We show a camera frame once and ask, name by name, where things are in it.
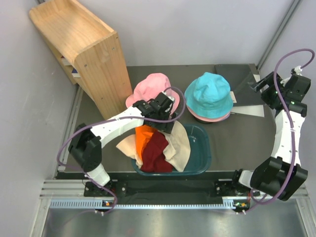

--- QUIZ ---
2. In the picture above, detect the beige bucket hat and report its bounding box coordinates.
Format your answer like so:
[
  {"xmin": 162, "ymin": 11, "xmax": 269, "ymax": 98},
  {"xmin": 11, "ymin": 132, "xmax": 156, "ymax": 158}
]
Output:
[{"xmin": 163, "ymin": 121, "xmax": 191, "ymax": 172}]

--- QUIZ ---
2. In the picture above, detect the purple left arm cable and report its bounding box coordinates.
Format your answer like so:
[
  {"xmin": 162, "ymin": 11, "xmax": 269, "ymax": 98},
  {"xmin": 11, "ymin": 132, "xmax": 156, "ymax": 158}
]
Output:
[{"xmin": 56, "ymin": 86, "xmax": 186, "ymax": 214}]

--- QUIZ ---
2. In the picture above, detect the teal plastic basin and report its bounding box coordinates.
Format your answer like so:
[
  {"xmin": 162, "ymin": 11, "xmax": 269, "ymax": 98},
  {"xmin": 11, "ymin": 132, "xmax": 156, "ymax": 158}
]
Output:
[{"xmin": 131, "ymin": 124, "xmax": 212, "ymax": 177}]

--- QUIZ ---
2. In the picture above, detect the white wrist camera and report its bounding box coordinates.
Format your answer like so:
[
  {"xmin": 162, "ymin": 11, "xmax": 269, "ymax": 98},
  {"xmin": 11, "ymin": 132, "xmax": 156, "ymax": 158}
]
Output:
[
  {"xmin": 280, "ymin": 66, "xmax": 303, "ymax": 86},
  {"xmin": 162, "ymin": 92, "xmax": 175, "ymax": 104}
]

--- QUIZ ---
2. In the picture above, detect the aluminium frame rail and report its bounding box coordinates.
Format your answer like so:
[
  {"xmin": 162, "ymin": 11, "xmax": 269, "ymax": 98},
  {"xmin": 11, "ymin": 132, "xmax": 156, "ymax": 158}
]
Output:
[{"xmin": 31, "ymin": 173, "xmax": 316, "ymax": 237}]

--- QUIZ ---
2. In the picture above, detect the wooden shelf unit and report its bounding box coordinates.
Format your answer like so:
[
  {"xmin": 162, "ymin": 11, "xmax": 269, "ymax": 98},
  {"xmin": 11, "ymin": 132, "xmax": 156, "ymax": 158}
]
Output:
[{"xmin": 29, "ymin": 0, "xmax": 132, "ymax": 119}]

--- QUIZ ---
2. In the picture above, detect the light pink bucket hat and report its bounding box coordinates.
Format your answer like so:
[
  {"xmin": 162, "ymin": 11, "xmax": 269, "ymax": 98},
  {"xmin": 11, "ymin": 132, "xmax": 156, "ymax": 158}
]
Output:
[{"xmin": 189, "ymin": 110, "xmax": 228, "ymax": 123}]

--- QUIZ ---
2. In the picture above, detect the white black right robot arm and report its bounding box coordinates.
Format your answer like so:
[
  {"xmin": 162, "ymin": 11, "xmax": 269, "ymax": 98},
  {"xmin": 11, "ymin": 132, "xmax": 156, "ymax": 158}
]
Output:
[{"xmin": 230, "ymin": 69, "xmax": 311, "ymax": 201}]

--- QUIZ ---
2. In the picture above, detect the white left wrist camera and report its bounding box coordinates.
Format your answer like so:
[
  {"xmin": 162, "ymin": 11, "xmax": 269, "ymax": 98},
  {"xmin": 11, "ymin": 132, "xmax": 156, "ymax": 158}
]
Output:
[{"xmin": 162, "ymin": 92, "xmax": 175, "ymax": 104}]

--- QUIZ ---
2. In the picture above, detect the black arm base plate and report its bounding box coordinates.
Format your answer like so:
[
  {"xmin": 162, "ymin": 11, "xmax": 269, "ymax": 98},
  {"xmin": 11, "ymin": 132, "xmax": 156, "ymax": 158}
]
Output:
[{"xmin": 83, "ymin": 179, "xmax": 247, "ymax": 198}]

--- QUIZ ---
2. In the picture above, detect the orange bucket hat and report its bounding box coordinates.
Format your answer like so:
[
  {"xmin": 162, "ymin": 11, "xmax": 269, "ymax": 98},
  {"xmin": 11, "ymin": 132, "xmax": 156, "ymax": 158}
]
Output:
[{"xmin": 135, "ymin": 125, "xmax": 155, "ymax": 160}]

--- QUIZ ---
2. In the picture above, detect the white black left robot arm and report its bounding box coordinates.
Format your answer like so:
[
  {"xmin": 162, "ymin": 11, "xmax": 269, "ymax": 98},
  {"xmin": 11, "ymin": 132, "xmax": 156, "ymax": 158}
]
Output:
[{"xmin": 71, "ymin": 74, "xmax": 264, "ymax": 196}]

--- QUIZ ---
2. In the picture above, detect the dark red bucket hat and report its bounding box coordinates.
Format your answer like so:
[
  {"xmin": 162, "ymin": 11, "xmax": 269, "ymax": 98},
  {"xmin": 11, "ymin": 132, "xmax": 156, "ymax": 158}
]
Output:
[{"xmin": 140, "ymin": 131, "xmax": 173, "ymax": 173}]

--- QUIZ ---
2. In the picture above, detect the turquoise bucket hat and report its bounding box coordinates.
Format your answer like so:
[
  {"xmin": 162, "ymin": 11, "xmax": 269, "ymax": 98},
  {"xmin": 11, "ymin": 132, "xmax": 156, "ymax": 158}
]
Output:
[{"xmin": 184, "ymin": 72, "xmax": 234, "ymax": 119}]

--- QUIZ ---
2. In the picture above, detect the peach bucket hat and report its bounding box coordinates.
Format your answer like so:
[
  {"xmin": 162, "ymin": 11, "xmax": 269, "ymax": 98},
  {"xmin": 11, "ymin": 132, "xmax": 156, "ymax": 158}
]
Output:
[{"xmin": 116, "ymin": 134, "xmax": 143, "ymax": 168}]

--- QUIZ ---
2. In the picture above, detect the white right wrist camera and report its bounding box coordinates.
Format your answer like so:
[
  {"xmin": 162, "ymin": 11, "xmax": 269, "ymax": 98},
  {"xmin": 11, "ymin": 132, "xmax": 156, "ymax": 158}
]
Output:
[{"xmin": 280, "ymin": 66, "xmax": 303, "ymax": 86}]

